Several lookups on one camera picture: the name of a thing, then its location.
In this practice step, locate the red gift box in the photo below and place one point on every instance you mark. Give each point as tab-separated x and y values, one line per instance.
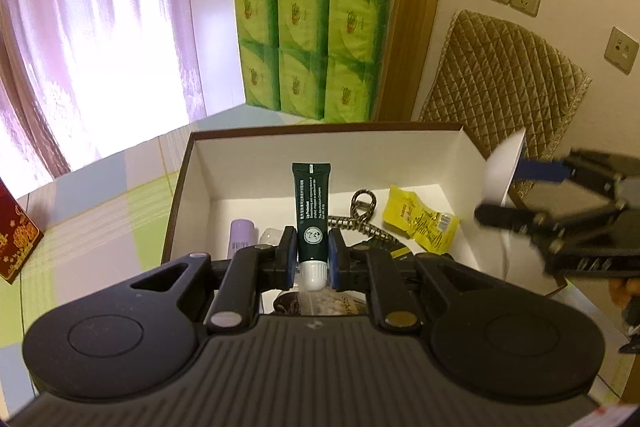
15	242

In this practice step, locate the white pocket tissue pack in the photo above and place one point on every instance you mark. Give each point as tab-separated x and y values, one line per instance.
270	236

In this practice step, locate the pink lace curtain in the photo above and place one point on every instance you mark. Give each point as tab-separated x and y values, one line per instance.
100	32

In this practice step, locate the bag of cotton swabs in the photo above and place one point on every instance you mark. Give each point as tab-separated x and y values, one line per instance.
335	304

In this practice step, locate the purple packet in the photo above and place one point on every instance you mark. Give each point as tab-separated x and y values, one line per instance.
242	234

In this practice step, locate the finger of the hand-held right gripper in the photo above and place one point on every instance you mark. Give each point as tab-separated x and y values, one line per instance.
505	214
540	169

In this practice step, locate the dark green tube white cap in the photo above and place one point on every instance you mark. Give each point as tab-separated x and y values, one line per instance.
312	207

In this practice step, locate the brown cardboard box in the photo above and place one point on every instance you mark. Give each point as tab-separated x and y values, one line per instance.
240	167

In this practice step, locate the brown scrunchie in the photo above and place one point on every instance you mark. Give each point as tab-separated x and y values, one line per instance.
286	304

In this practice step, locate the person's right hand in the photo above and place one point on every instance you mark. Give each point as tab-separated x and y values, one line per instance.
627	289

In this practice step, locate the checked cloth desktop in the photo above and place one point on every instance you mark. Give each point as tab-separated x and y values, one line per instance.
100	217

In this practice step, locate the white ceramic spoon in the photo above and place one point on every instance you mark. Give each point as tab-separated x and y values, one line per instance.
500	172

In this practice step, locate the yellow snack packet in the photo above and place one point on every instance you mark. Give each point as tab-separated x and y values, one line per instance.
420	219

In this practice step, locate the chair with quilted cover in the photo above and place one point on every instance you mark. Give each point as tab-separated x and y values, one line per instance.
500	77

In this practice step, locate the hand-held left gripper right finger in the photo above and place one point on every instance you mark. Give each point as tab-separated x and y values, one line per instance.
334	259

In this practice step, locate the stack of green tissue packs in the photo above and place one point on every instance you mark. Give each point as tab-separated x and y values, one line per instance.
300	47

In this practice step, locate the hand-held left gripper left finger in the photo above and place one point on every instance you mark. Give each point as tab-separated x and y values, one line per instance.
289	257

